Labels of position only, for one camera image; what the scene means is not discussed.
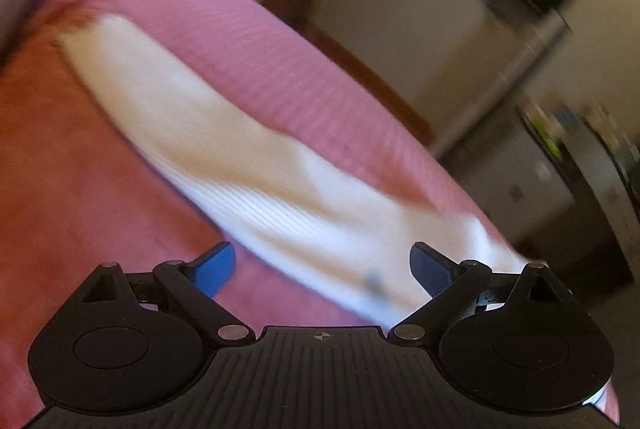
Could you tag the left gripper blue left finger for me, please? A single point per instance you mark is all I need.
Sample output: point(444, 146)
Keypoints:
point(205, 275)

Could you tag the grey bedside cabinet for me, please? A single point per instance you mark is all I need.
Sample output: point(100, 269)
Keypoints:
point(515, 184)

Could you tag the pink corduroy bed cover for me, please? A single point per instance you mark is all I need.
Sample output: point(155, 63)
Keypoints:
point(74, 193)

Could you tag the grey dressing table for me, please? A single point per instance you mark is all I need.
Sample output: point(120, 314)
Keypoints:
point(588, 158)

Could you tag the white ribbed knit sweater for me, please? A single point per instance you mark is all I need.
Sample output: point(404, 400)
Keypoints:
point(313, 222)

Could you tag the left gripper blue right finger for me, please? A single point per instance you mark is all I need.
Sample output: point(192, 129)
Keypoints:
point(435, 272)

